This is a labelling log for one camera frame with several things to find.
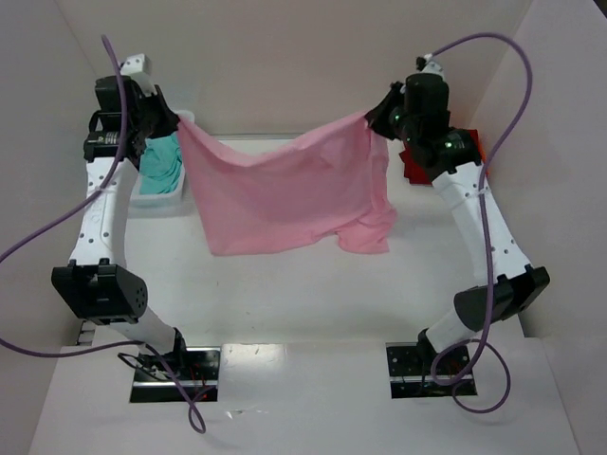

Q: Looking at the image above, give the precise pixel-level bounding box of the pink polo shirt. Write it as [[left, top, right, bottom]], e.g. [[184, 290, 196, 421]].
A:
[[177, 113, 396, 256]]

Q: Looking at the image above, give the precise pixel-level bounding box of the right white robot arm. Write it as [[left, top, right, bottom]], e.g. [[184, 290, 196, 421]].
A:
[[365, 70, 550, 362]]

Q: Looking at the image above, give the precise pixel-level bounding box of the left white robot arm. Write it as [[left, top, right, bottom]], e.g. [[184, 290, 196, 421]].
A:
[[51, 76, 187, 368]]

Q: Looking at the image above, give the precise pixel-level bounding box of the teal t shirt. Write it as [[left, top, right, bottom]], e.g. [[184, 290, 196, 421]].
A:
[[139, 133, 182, 195]]

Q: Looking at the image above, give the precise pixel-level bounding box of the red folded t shirt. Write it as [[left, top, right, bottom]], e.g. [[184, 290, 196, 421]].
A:
[[399, 129, 486, 186]]

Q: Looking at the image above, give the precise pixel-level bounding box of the white plastic basket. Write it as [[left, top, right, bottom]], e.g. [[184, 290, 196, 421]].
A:
[[130, 132, 186, 209]]

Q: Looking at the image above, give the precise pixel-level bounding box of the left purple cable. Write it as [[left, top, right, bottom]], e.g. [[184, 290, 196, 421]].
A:
[[0, 34, 212, 436]]

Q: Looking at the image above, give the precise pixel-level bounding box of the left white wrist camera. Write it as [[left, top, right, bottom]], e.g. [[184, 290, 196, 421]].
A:
[[120, 53, 152, 77]]

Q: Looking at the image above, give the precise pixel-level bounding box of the white cable chain segment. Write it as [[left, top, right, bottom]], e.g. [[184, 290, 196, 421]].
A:
[[77, 318, 100, 347]]

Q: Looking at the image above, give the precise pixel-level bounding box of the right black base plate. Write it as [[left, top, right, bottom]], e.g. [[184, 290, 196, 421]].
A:
[[386, 343, 469, 399]]

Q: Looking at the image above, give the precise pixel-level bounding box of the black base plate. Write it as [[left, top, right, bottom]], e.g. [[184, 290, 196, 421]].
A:
[[118, 347, 221, 404], [386, 343, 469, 399]]

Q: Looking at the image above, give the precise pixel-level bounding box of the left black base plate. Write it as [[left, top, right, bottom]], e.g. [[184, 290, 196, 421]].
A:
[[118, 347, 221, 404]]

